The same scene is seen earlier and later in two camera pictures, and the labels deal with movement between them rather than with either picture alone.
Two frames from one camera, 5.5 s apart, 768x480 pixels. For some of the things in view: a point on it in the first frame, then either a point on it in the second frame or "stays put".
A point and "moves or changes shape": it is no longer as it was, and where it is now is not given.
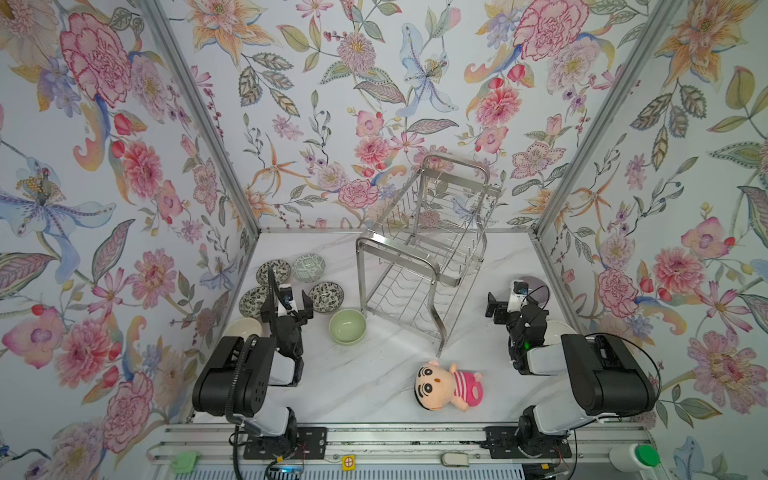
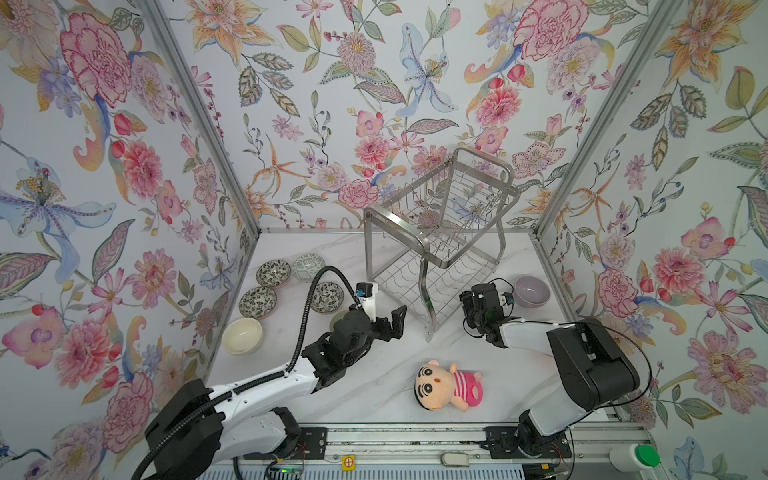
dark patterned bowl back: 281,269 stays put
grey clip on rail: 455,459 stays put
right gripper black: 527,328 → 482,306
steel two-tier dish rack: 449,238 moves or changes shape
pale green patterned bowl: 308,267 stays put
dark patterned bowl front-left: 251,300 stays put
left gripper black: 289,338 → 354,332
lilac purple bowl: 537,289 stays put
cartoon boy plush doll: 436,386 stays put
